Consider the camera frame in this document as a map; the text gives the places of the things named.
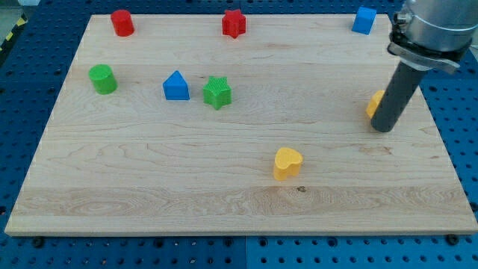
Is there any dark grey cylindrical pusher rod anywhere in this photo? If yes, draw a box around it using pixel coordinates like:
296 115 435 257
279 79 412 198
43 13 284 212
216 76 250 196
370 62 426 132

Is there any yellow hexagon block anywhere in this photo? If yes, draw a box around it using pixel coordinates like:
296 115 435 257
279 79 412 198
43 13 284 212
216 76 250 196
365 90 385 119

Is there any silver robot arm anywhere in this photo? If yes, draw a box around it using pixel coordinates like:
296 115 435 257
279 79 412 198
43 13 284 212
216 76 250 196
370 0 477 132

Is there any wooden board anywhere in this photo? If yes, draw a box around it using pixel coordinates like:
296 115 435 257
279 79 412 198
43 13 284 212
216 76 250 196
5 14 477 237

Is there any blue cube block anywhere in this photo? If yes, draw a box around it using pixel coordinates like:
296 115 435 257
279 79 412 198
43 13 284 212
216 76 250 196
352 7 376 35

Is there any yellow heart block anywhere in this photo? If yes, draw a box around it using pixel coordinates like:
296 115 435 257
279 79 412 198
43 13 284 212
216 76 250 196
273 147 303 181

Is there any red star block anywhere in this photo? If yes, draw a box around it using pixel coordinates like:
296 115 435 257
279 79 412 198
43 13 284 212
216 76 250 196
221 9 246 39

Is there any green star block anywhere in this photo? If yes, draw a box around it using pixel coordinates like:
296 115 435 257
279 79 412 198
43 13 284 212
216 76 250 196
202 76 232 110

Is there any blue triangle block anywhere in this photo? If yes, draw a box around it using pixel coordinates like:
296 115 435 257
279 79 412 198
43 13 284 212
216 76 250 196
163 70 190 101

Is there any red cylinder block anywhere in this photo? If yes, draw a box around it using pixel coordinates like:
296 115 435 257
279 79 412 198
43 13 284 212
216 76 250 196
111 10 134 37

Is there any green cylinder block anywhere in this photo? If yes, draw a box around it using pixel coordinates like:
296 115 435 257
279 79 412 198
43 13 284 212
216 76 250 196
88 64 117 95

